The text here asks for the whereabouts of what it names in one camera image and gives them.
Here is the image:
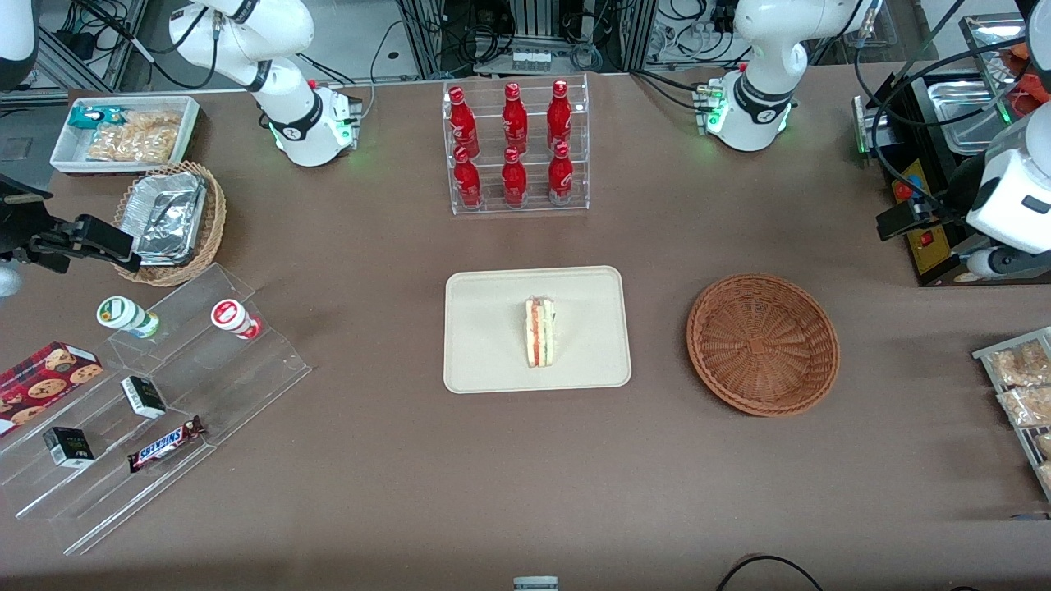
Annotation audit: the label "beige plastic tray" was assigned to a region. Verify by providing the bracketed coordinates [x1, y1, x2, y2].
[443, 265, 632, 395]

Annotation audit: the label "white rectangular bin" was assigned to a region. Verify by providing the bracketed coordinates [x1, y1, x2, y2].
[49, 95, 201, 176]

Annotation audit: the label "black cable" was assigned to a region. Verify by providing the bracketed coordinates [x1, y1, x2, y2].
[714, 556, 824, 591]

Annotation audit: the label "green lidded yogurt cup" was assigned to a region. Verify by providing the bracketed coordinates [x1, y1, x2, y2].
[96, 295, 161, 340]

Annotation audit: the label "red lidded yogurt cup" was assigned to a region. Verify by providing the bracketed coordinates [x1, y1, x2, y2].
[210, 299, 264, 341]

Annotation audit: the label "clear bag of chips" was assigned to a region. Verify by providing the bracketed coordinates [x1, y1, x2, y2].
[86, 111, 183, 163]

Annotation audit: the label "grey metal wire tray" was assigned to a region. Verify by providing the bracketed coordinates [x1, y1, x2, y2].
[972, 327, 1051, 503]

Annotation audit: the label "aluminium frame rack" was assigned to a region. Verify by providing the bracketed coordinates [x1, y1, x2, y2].
[398, 0, 658, 76]

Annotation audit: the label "black hot food display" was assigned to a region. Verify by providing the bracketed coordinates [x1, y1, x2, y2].
[851, 12, 1051, 288]

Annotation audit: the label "clear acrylic bottle rack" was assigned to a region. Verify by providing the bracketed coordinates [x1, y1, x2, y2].
[442, 74, 590, 216]

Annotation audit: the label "brown wicker basket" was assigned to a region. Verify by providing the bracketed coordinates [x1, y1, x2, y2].
[686, 273, 841, 418]

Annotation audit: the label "steel food pan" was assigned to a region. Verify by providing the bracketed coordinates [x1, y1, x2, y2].
[926, 80, 1009, 154]

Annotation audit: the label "red tartan cookie box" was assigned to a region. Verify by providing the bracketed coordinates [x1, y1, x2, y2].
[0, 341, 104, 438]

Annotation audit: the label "triangular sandwich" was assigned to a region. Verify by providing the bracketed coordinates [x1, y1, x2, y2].
[525, 297, 557, 369]

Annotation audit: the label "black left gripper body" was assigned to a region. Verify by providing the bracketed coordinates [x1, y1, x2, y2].
[930, 153, 988, 248]

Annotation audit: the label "light tan wicker basket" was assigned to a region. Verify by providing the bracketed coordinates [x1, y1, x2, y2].
[112, 161, 227, 287]

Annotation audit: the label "silver foil packets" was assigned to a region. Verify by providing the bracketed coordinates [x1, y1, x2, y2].
[131, 171, 208, 266]

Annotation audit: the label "clear acrylic stepped shelf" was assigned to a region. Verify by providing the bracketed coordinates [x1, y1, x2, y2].
[105, 263, 313, 448]
[0, 349, 218, 557]

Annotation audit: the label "Snickers chocolate bar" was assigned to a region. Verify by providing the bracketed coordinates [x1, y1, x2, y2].
[126, 415, 206, 474]

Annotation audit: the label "small black carton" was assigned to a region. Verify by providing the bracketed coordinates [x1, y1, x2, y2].
[121, 375, 168, 420]
[43, 426, 96, 470]

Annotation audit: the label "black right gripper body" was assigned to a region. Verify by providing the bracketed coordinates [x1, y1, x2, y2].
[0, 172, 53, 267]

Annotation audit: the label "red cola bottle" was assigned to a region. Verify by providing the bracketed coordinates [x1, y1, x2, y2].
[453, 146, 483, 208]
[449, 86, 480, 157]
[503, 82, 529, 153]
[548, 141, 575, 206]
[502, 146, 528, 208]
[548, 79, 573, 150]

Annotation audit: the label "teal snack packet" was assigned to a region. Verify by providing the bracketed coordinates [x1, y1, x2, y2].
[67, 105, 129, 131]

